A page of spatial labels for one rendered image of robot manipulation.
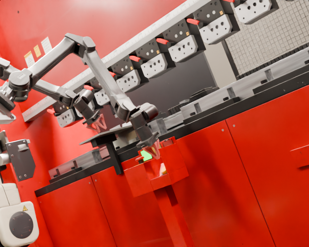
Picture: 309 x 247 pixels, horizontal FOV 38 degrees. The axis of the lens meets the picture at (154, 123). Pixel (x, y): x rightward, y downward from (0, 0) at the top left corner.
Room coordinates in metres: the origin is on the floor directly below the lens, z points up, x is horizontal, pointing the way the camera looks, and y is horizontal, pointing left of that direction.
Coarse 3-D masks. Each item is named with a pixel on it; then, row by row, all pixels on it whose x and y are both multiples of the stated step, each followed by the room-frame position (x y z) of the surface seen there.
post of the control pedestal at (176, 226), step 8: (160, 192) 1.88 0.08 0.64; (168, 192) 1.88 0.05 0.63; (160, 200) 1.89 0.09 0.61; (168, 200) 1.87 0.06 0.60; (176, 200) 1.91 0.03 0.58; (160, 208) 1.89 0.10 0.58; (168, 208) 1.88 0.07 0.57; (176, 208) 1.89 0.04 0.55; (168, 216) 1.88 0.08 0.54; (176, 216) 1.87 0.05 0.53; (168, 224) 1.89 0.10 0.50; (176, 224) 1.87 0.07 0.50; (184, 224) 1.90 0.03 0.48; (176, 232) 1.88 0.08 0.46; (184, 232) 1.89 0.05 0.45; (176, 240) 1.89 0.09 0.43; (184, 240) 1.87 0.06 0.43; (192, 240) 1.92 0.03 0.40
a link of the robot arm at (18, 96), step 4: (4, 84) 1.71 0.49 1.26; (8, 84) 1.72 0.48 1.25; (12, 88) 1.71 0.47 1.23; (28, 88) 1.76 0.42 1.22; (16, 92) 1.72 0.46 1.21; (20, 92) 1.73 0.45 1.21; (24, 92) 1.74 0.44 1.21; (16, 96) 1.74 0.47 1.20; (20, 96) 1.75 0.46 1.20; (24, 96) 1.75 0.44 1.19
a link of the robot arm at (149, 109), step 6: (126, 102) 1.81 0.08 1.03; (126, 108) 1.80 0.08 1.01; (132, 108) 1.80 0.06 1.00; (138, 108) 1.84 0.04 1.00; (144, 108) 1.85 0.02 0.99; (150, 108) 1.84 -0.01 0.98; (156, 108) 1.86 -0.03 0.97; (132, 114) 1.83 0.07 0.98; (150, 114) 1.83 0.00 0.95; (156, 114) 1.86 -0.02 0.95; (126, 120) 1.84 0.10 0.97; (150, 120) 1.85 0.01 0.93
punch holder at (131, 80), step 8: (128, 56) 2.30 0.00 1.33; (136, 56) 2.34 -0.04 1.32; (120, 64) 2.35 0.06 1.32; (128, 64) 2.32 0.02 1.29; (136, 64) 2.32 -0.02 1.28; (120, 72) 2.36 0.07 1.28; (128, 72) 2.33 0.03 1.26; (136, 72) 2.31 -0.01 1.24; (120, 80) 2.38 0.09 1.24; (128, 80) 2.34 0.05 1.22; (136, 80) 2.30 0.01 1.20; (144, 80) 2.34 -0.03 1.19; (120, 88) 2.39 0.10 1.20; (128, 88) 2.35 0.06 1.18; (136, 88) 2.41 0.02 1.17
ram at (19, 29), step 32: (0, 0) 2.88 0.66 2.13; (32, 0) 2.68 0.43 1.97; (64, 0) 2.51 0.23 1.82; (96, 0) 2.35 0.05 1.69; (128, 0) 2.22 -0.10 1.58; (160, 0) 2.10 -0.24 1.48; (0, 32) 2.97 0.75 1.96; (32, 32) 2.75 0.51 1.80; (64, 32) 2.57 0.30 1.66; (96, 32) 2.41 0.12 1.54; (128, 32) 2.27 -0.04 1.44; (160, 32) 2.14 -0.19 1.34; (64, 64) 2.63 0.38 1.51; (32, 96) 2.90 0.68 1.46
